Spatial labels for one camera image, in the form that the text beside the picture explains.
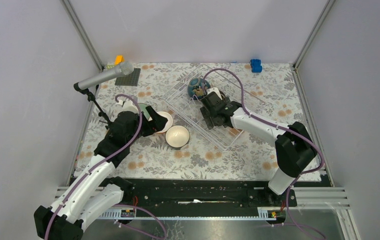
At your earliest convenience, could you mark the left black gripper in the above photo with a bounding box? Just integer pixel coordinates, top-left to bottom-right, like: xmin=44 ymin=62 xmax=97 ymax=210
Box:
xmin=127 ymin=105 xmax=168 ymax=146

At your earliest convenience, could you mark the orange bowl white inside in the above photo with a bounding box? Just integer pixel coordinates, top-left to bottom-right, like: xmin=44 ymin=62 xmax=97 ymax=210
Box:
xmin=155 ymin=111 xmax=174 ymax=134

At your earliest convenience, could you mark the teal square ceramic cup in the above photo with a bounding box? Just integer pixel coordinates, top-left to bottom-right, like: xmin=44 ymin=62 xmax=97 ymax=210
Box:
xmin=165 ymin=125 xmax=190 ymax=150

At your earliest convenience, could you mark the dark blue floral bowl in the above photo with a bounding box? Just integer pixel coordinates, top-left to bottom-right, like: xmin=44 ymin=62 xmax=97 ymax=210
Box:
xmin=187 ymin=77 xmax=211 ymax=100

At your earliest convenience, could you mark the celadon green ceramic bowl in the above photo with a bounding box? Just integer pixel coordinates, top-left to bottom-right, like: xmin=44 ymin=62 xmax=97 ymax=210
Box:
xmin=138 ymin=103 xmax=152 ymax=121

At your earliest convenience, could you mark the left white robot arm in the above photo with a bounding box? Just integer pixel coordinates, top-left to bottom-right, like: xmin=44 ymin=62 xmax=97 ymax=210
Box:
xmin=33 ymin=106 xmax=168 ymax=240

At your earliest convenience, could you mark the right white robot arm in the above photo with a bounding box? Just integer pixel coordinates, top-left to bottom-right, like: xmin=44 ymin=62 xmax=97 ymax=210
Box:
xmin=200 ymin=91 xmax=318 ymax=206

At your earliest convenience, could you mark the floral table mat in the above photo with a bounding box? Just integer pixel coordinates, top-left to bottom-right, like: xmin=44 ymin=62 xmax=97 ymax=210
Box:
xmin=96 ymin=62 xmax=306 ymax=181

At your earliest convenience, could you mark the grey lego baseplate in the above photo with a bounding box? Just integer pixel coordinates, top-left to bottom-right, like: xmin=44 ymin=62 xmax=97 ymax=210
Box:
xmin=115 ymin=68 xmax=141 ymax=87

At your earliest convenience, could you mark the blue toy brick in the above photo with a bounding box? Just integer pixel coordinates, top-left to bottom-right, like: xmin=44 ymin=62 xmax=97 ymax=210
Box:
xmin=250 ymin=59 xmax=263 ymax=73

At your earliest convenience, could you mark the silver microphone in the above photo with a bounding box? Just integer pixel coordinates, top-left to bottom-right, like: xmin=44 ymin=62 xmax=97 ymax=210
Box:
xmin=73 ymin=61 xmax=134 ymax=92

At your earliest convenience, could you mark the yellow toy brick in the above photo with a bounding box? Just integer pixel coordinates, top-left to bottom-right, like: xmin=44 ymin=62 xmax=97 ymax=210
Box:
xmin=114 ymin=55 xmax=124 ymax=66

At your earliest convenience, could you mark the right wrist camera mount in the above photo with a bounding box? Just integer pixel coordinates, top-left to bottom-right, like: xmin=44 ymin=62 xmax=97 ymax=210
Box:
xmin=207 ymin=87 xmax=224 ymax=100

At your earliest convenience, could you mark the white wire dish rack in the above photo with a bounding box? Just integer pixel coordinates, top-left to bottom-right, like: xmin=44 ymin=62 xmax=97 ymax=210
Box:
xmin=162 ymin=63 xmax=260 ymax=152

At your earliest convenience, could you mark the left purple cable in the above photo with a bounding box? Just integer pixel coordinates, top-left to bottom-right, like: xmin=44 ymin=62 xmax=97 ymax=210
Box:
xmin=44 ymin=94 xmax=167 ymax=240

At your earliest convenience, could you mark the purple cable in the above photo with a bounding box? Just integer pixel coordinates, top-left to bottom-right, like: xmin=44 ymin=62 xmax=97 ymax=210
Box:
xmin=201 ymin=68 xmax=326 ymax=240
xmin=44 ymin=94 xmax=167 ymax=240

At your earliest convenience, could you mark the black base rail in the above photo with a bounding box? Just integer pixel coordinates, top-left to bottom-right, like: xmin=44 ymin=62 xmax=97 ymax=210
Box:
xmin=120 ymin=178 xmax=298 ymax=218

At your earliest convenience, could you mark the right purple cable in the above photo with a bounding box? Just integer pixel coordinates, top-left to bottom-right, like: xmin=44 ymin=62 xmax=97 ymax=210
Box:
xmin=201 ymin=68 xmax=326 ymax=240

